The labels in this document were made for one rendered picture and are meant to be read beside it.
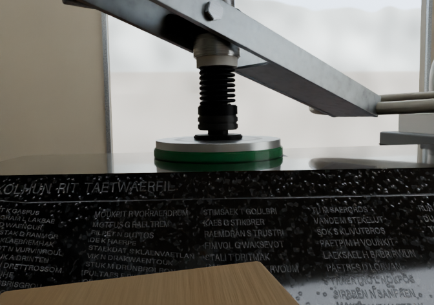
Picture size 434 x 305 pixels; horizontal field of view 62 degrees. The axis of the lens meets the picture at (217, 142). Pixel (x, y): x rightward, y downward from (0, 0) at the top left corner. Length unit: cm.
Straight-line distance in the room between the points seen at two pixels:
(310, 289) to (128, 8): 47
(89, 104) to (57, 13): 130
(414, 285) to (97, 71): 522
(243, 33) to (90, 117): 491
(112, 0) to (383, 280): 51
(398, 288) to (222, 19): 41
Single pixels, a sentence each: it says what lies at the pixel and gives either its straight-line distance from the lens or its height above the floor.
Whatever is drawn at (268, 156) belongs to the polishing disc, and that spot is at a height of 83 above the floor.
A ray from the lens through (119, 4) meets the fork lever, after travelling 61.
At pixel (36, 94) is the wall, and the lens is 564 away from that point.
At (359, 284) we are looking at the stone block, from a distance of 40.
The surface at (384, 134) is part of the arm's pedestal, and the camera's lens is 184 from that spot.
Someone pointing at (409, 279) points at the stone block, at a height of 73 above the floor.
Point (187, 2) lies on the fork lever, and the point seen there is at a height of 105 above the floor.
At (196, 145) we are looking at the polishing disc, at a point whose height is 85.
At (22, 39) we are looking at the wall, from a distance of 578.
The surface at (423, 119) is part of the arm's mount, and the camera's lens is 172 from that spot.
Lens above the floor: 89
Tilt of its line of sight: 4 degrees down
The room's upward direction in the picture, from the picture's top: 1 degrees counter-clockwise
